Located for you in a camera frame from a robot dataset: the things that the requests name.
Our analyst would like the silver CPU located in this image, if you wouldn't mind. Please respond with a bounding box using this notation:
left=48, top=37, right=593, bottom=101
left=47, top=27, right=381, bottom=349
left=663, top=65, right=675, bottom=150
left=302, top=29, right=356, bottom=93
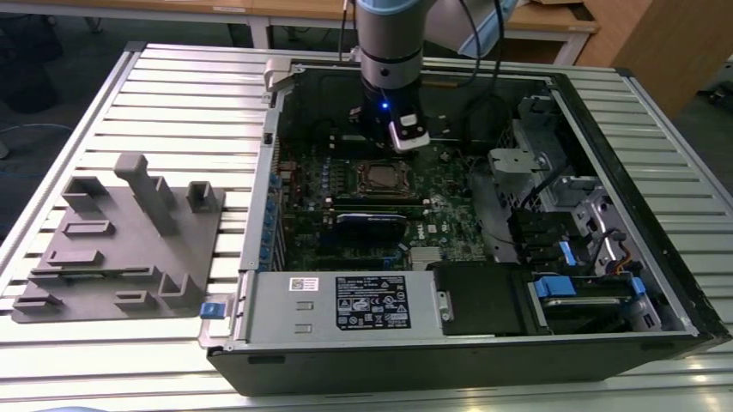
left=366, top=167, right=404, bottom=191

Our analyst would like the metal socket cover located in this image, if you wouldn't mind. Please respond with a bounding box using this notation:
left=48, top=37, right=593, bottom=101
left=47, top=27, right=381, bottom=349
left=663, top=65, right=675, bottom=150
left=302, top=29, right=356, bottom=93
left=356, top=161, right=418, bottom=198

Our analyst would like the black RAM slot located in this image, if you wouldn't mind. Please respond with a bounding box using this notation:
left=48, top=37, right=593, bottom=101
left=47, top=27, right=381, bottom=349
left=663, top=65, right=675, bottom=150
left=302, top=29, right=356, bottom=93
left=337, top=202, right=430, bottom=212
left=332, top=195, right=425, bottom=204

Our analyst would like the green motherboard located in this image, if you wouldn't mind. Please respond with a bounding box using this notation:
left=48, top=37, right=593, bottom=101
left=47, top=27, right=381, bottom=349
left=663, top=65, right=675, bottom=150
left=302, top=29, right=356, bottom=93
left=274, top=132, right=500, bottom=274

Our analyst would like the black graphics card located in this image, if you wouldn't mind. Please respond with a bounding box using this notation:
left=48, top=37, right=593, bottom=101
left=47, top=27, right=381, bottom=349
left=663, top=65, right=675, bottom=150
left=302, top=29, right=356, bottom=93
left=334, top=209, right=409, bottom=250

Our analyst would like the silver chipset heatsink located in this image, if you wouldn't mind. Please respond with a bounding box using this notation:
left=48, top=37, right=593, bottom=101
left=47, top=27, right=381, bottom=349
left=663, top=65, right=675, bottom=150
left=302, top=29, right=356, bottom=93
left=409, top=246, right=446, bottom=264

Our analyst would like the silver metal drive cage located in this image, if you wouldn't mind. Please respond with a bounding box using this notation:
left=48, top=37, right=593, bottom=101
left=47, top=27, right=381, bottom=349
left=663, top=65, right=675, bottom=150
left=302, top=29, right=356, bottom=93
left=496, top=96, right=617, bottom=276

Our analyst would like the blue plastic tab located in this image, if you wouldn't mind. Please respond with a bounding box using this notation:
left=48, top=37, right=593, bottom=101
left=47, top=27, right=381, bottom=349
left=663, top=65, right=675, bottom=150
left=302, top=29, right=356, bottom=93
left=556, top=239, right=579, bottom=266

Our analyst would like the silver power supply unit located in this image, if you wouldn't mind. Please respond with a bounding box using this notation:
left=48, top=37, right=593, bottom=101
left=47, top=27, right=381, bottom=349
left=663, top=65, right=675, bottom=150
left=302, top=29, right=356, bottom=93
left=229, top=270, right=448, bottom=344

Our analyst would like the grey parts rack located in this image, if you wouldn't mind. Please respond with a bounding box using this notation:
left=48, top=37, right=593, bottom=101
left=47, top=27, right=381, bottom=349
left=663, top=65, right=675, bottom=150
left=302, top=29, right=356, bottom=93
left=10, top=153, right=229, bottom=325

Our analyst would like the wooden cabinet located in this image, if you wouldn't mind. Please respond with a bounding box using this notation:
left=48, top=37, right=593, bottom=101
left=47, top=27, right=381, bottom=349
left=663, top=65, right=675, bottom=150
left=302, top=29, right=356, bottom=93
left=576, top=0, right=733, bottom=118

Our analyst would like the hard disk in blue carrier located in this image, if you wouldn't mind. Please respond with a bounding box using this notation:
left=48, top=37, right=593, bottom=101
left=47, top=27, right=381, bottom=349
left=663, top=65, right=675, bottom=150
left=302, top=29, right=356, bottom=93
left=529, top=274, right=652, bottom=336

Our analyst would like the black PC case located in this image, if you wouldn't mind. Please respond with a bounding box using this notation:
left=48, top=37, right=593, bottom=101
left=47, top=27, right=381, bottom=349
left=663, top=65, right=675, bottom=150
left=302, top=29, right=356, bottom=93
left=198, top=58, right=733, bottom=398

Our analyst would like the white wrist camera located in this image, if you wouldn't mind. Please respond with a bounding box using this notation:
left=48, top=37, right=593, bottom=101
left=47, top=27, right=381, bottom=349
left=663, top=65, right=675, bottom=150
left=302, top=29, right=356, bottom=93
left=386, top=112, right=432, bottom=154

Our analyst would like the black looped case cable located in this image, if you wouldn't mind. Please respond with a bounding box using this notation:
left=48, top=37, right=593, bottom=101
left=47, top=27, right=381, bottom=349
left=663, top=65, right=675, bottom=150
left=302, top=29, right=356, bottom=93
left=461, top=92, right=514, bottom=149

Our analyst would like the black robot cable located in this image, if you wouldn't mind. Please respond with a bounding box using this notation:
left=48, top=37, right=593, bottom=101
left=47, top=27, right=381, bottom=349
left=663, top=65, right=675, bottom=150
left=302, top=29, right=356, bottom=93
left=461, top=0, right=486, bottom=78
left=440, top=0, right=504, bottom=130

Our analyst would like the light grey metal bracket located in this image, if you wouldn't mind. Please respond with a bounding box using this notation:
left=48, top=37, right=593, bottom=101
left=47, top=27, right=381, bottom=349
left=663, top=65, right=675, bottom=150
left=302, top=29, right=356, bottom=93
left=488, top=148, right=567, bottom=185

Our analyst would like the black drive cage cable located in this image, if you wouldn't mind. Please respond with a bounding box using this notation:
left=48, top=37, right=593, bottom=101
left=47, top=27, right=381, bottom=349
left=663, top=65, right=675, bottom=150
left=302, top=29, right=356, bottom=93
left=529, top=156, right=572, bottom=207

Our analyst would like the wooden desk white frame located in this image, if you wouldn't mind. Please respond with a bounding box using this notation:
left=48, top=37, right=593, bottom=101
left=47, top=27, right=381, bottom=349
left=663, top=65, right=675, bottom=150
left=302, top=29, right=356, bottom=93
left=0, top=0, right=360, bottom=51
left=506, top=3, right=601, bottom=65

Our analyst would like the blue floor cable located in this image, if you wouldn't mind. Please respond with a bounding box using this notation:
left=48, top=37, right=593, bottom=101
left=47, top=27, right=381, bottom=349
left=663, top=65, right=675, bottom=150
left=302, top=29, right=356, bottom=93
left=0, top=122, right=79, bottom=179

